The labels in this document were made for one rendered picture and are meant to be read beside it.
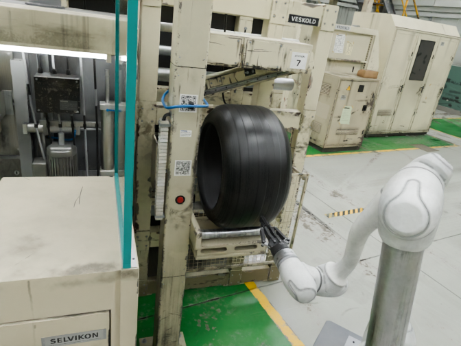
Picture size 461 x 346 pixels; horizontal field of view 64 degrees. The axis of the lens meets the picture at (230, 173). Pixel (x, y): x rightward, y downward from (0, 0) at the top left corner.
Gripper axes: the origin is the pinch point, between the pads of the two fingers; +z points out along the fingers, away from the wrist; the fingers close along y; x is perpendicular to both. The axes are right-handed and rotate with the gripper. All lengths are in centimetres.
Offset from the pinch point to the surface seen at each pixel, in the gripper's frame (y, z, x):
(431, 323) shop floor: -159, 1, 107
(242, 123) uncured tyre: 10.3, 20.9, -38.1
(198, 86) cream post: 29, 29, -50
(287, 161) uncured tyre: -8.2, 7.8, -26.6
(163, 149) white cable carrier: 42, 27, -22
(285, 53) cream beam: -21, 56, -61
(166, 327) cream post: 35, 12, 79
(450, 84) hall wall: -978, 751, 124
